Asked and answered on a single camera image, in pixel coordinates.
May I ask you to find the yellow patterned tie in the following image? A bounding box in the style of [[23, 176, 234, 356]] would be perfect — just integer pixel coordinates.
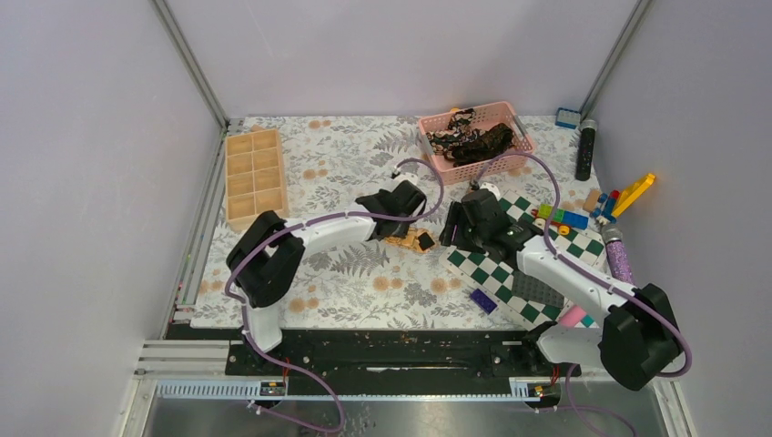
[[382, 227, 437, 254]]

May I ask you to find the wooden compartment tray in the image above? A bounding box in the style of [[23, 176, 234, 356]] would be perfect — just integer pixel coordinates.
[[225, 129, 289, 232]]

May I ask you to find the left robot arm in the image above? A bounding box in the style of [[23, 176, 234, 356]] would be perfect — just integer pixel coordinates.
[[224, 177, 427, 374]]

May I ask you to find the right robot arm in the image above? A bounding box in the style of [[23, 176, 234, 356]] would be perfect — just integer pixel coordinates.
[[441, 188, 692, 391]]

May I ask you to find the green white chessboard mat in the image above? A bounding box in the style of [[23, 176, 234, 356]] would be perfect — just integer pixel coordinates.
[[440, 226, 606, 330]]

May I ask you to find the dark grey lego plate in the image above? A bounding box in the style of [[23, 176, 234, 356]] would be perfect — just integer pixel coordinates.
[[512, 271, 564, 308]]

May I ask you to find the purple lego brick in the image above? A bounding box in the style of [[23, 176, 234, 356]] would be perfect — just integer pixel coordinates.
[[470, 289, 498, 315]]

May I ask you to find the black floral tie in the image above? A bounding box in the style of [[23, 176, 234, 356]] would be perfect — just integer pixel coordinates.
[[427, 108, 514, 167]]

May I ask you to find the floral table cloth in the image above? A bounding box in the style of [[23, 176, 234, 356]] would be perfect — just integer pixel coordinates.
[[189, 115, 610, 331]]

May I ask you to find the colourful lego brick pile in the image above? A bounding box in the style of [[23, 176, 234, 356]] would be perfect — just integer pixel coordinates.
[[530, 189, 621, 235]]

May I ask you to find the pink plastic basket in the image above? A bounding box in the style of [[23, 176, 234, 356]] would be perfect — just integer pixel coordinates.
[[418, 101, 535, 185]]

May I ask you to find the pink marker pen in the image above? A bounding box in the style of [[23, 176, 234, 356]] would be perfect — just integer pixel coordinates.
[[558, 305, 586, 328]]

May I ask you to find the blue white lego brick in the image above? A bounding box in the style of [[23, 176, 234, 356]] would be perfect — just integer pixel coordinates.
[[554, 107, 582, 129]]

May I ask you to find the purple glitter tube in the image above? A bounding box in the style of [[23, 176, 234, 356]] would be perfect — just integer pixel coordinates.
[[600, 223, 635, 284]]

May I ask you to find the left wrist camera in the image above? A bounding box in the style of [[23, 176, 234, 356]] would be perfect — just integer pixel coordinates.
[[391, 172, 420, 186]]

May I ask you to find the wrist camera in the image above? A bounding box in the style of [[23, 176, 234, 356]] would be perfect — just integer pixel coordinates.
[[391, 172, 420, 186], [471, 182, 501, 198]]

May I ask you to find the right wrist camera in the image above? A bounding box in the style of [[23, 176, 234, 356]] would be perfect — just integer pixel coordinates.
[[471, 182, 501, 198]]

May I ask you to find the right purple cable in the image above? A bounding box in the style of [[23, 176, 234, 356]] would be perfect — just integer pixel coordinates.
[[470, 150, 694, 437]]

